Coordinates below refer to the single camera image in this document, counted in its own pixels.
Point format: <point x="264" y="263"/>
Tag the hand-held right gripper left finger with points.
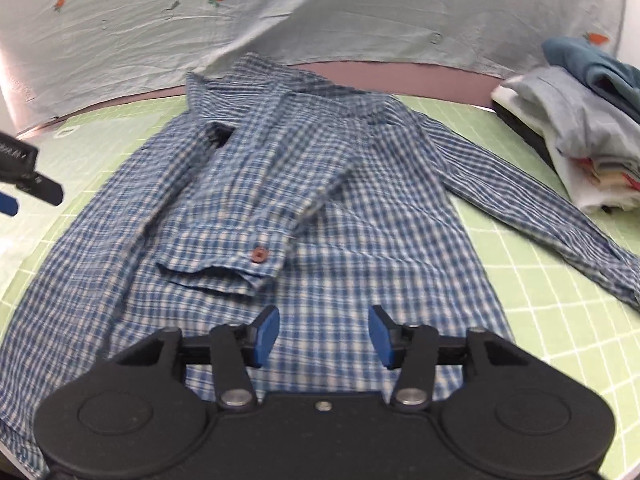
<point x="265" y="332"/>

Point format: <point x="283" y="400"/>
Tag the mauve cloth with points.
<point x="400" y="77"/>

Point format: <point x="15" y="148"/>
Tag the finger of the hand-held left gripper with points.
<point x="7" y="204"/>
<point x="45" y="191"/>

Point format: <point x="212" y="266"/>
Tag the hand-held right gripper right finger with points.
<point x="380" y="335"/>

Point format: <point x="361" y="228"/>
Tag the green grid mat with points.
<point x="550" y="320"/>

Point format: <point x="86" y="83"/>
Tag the grey carrot print sheet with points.
<point x="300" y="10"/>

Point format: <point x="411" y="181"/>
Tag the blue plaid shirt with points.
<point x="325" y="235"/>

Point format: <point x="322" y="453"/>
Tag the yellow and red folded garment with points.
<point x="610" y="170"/>

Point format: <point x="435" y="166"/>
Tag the pile of folded clothes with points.
<point x="575" y="185"/>

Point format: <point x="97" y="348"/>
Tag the black flat item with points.
<point x="525" y="132"/>

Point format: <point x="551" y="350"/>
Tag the blue folded garment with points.
<point x="580" y="57"/>

